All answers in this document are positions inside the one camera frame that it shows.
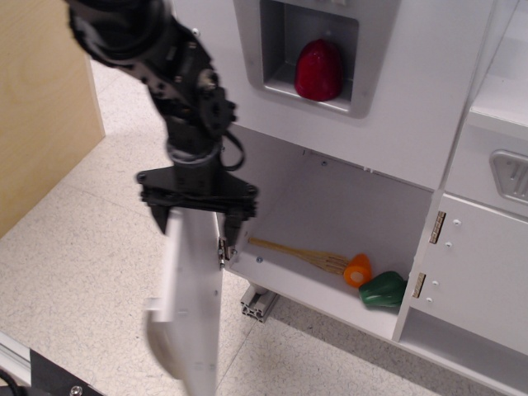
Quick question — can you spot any plywood panel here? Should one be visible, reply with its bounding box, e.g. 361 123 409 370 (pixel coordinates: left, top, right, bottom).
1 1 105 234

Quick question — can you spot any black cable on floor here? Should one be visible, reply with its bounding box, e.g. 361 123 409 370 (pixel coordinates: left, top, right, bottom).
0 368 21 396

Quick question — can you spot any green toy pepper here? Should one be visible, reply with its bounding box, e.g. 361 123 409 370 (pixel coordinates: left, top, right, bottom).
359 271 408 308

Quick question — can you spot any red toy pepper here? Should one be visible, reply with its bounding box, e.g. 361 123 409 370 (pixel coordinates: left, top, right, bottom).
294 39 343 101

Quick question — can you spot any grey oven vent panel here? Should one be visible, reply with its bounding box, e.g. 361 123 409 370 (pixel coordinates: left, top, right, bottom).
490 149 527 205

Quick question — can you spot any white toy kitchen cabinet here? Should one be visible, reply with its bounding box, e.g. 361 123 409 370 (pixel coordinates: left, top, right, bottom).
175 1 527 395

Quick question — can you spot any wooden fork spatula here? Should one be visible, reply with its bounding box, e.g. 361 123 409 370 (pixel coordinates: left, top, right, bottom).
248 238 350 275

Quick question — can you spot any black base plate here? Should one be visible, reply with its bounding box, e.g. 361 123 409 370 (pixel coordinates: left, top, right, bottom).
30 349 103 396

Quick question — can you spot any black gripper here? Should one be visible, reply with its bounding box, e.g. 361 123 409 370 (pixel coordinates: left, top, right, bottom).
136 162 258 248

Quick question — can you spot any white low fridge door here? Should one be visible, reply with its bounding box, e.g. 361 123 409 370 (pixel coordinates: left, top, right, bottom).
157 208 223 395

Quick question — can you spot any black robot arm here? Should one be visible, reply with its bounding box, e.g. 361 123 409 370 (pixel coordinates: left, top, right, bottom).
67 1 258 248

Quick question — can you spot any grey fridge door handle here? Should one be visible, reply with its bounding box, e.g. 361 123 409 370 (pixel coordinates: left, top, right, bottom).
144 298 184 380

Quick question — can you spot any aluminium extrusion foot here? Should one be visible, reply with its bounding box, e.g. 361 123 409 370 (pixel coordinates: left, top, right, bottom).
240 284 280 323

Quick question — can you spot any orange toy carrot piece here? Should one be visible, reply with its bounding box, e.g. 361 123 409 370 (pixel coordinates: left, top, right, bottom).
343 253 372 288

